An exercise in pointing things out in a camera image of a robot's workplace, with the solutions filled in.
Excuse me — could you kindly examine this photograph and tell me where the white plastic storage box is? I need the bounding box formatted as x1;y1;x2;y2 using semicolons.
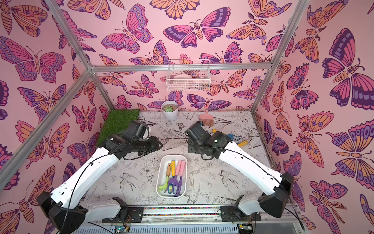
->
156;155;188;199

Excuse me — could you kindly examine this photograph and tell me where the green succulent plant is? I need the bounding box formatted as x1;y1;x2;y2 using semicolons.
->
163;106;174;112

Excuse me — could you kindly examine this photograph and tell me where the green rake wooden handle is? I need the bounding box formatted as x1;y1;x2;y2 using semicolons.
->
159;163;171;191

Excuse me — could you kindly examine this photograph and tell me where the purple fork pink handle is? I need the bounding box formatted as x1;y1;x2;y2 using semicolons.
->
174;161;186;197

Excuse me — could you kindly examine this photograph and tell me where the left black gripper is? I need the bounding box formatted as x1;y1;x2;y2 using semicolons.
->
133;136;165;156

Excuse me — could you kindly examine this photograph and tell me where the white plant pot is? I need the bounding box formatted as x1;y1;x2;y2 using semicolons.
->
161;101;178;121

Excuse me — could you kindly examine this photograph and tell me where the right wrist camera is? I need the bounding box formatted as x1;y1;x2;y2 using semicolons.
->
185;121;211;146

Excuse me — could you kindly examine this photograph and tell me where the green artificial grass mat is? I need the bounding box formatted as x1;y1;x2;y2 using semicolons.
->
96;109;140;147

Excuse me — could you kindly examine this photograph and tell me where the purple rake pink handle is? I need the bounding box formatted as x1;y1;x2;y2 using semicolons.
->
166;160;181;196

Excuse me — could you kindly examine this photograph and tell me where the blue shovel yellow handle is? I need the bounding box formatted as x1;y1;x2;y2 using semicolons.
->
212;129;242;140

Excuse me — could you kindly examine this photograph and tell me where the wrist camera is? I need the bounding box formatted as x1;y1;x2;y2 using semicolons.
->
122;121;150;141
185;121;211;146

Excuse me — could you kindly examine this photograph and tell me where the blue fork yellow handle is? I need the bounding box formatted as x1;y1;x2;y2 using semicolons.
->
168;160;176;188

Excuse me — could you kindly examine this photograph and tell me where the blue rake yellow handle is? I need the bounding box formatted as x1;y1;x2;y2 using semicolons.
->
238;140;248;147

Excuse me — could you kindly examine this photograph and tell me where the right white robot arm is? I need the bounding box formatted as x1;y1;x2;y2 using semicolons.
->
185;130;294;218

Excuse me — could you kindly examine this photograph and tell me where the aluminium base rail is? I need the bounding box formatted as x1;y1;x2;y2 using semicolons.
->
75;204;308;234

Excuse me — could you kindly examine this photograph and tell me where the white wire wall basket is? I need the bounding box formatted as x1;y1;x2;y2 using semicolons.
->
165;59;211;92

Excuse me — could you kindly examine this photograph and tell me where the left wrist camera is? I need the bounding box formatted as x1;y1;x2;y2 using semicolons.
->
122;121;150;141

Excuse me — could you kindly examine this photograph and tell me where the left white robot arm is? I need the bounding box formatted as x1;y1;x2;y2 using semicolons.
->
37;134;163;234

